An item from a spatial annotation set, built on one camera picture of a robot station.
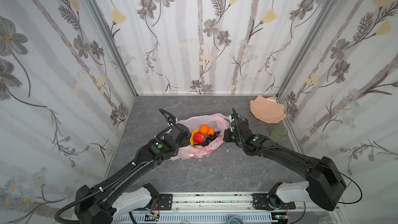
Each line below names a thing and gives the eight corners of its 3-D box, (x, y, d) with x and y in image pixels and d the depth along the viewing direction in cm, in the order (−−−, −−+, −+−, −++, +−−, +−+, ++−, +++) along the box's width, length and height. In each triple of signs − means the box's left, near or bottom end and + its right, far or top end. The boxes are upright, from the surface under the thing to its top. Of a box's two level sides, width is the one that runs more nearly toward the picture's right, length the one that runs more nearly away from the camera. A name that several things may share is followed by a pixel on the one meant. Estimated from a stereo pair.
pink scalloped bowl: (254, 126, 106) (257, 120, 101) (248, 101, 121) (250, 96, 116) (286, 126, 106) (290, 121, 101) (275, 102, 121) (279, 96, 116)
